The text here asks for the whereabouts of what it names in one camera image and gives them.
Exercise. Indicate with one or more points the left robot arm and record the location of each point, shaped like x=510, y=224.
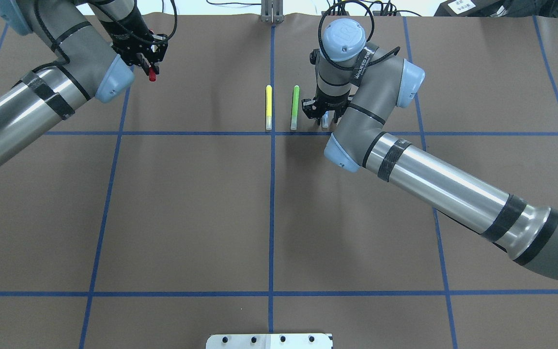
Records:
x=86, y=67

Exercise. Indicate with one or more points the yellow highlighter pen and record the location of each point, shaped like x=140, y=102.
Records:
x=268, y=108

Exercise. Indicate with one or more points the green highlighter pen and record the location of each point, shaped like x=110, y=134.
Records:
x=294, y=108

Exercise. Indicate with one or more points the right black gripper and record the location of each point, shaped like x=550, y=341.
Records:
x=328, y=103

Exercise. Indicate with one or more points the blue highlighter pen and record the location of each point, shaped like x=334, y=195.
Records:
x=325, y=121

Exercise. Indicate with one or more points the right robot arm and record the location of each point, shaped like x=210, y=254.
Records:
x=362, y=86

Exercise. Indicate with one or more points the aluminium frame post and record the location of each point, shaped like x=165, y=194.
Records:
x=272, y=11

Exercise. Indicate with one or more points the white camera pillar base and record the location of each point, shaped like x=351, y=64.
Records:
x=270, y=341

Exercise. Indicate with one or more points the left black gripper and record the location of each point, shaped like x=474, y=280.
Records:
x=133, y=25

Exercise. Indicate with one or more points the red whiteboard marker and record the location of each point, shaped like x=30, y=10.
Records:
x=152, y=75

